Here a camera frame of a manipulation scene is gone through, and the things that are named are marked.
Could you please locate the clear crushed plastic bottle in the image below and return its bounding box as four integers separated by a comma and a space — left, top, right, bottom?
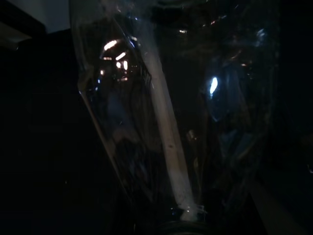
68, 0, 282, 235

